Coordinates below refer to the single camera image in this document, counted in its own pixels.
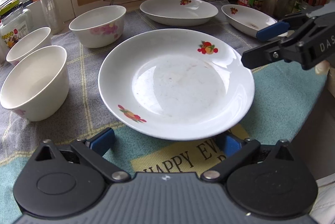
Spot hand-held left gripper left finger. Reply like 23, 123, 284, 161
34, 127, 131, 184

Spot small plain white bowl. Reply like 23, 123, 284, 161
6, 27, 52, 66

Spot tall white bowl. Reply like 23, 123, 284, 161
0, 45, 70, 122

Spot glass jar yellow-green lid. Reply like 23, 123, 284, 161
0, 0, 36, 57

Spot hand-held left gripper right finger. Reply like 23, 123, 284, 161
200, 131, 295, 184

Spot person's right hand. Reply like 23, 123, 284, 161
315, 60, 331, 76

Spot large white fruit-print plate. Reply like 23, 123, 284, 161
98, 29, 255, 141

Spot small stained fruit-print plate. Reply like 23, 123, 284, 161
221, 4, 278, 39

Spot oval white fruit-print plate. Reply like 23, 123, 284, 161
139, 0, 219, 26

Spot checked grey teal printed mat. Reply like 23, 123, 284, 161
0, 0, 329, 224

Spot yellow lidded jar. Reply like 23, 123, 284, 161
264, 0, 278, 14

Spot white bowl pink flowers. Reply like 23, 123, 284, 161
69, 5, 127, 49

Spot white jacket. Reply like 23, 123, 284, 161
310, 178, 335, 224

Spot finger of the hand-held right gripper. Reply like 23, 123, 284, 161
241, 15, 335, 71
256, 6, 331, 42

